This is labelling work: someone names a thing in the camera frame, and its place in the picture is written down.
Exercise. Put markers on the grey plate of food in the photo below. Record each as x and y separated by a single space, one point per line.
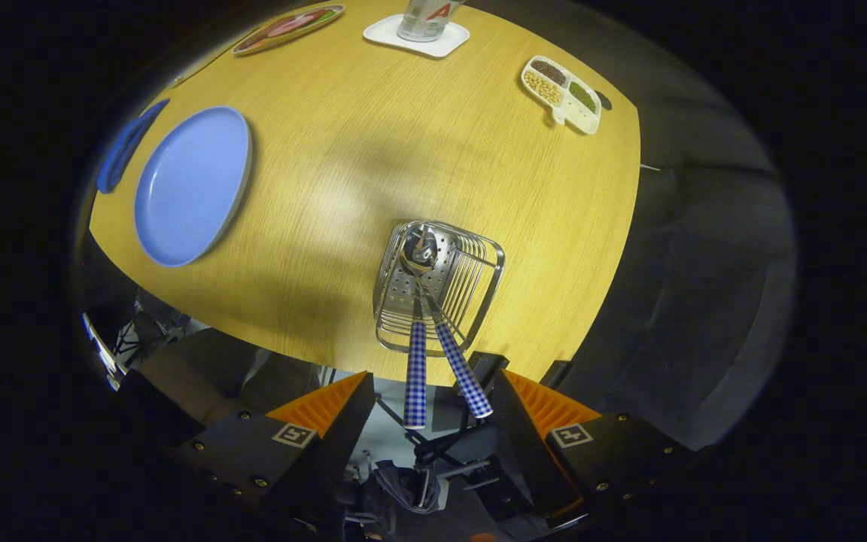
241 50

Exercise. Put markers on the white-edged screen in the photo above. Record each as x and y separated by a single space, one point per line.
102 350

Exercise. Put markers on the white divided dish of beans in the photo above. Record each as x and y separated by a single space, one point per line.
573 117

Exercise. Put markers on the black table bracket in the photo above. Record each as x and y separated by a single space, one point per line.
555 374
488 366

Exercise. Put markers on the white square coaster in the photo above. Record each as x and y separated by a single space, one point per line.
388 31

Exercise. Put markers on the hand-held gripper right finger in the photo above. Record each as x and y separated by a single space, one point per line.
531 459

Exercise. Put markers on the small bottle with green label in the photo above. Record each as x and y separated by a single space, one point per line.
426 19

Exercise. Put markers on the blue folded towel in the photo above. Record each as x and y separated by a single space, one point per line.
121 150

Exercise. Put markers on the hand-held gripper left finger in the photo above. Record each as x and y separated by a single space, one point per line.
336 452

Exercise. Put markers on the blue round plate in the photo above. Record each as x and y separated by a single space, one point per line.
193 188

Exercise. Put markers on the pink ham slice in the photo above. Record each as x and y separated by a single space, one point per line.
294 24

